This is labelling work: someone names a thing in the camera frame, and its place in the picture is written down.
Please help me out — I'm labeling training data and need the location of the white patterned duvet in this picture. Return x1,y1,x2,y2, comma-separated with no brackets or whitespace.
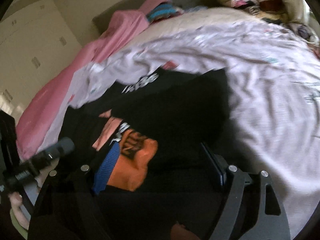
29,20,319,239

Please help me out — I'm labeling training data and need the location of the person's left hand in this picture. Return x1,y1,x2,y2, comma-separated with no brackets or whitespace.
9,192,29,230

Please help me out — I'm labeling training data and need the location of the striped folded clothes pile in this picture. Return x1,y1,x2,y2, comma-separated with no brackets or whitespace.
146,3,184,24

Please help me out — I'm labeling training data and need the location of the pink blanket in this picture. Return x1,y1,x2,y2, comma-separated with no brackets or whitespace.
15,0,171,160

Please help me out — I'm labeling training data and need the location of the cream wardrobe with handles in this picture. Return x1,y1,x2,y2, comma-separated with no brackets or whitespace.
1,0,81,120

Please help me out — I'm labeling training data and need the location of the cream curtain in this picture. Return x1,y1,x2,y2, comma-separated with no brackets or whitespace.
282,0,310,25

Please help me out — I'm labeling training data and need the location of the black sweater with orange cuffs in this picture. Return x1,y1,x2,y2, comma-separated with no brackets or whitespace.
57,65,235,240

